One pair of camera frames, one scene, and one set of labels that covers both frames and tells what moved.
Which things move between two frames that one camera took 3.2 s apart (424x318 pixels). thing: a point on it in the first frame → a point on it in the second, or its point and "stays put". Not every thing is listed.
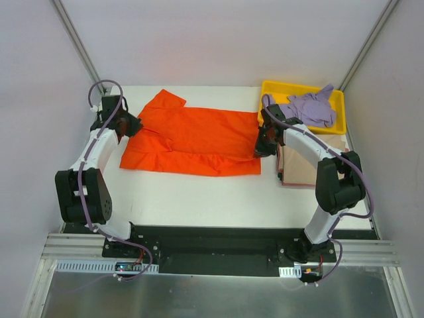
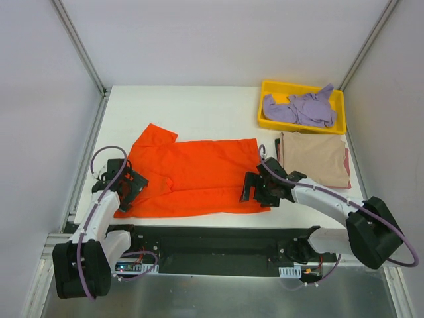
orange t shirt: x=192 y=140 → x=190 y=178
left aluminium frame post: x=85 y=59 stays put
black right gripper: x=262 y=148 → x=256 y=188
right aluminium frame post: x=368 y=44 stays put
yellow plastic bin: x=280 y=91 stays put
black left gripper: x=133 y=125 → x=133 y=189
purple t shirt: x=315 y=109 stays put
